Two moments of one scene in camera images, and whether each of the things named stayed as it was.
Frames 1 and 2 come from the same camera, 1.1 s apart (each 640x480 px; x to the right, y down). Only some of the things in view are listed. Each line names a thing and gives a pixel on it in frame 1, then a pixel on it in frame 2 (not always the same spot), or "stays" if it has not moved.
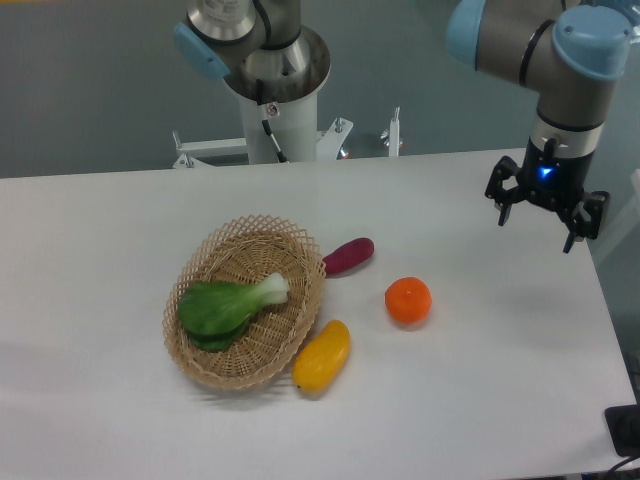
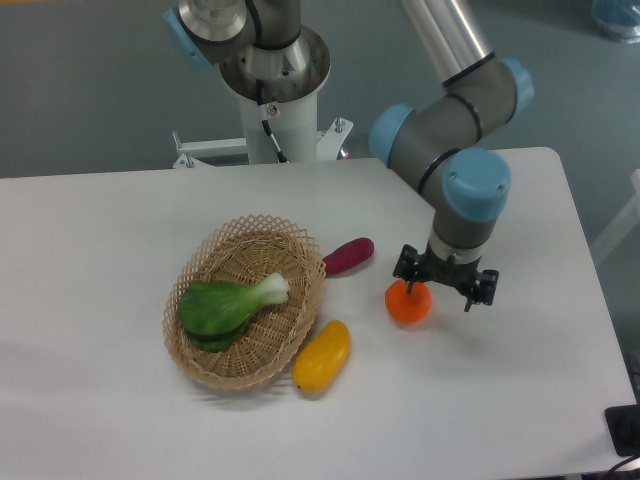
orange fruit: [408, 300] stays
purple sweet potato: [348, 255] stays
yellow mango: [322, 357] stays
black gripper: [551, 180] -> [461, 275]
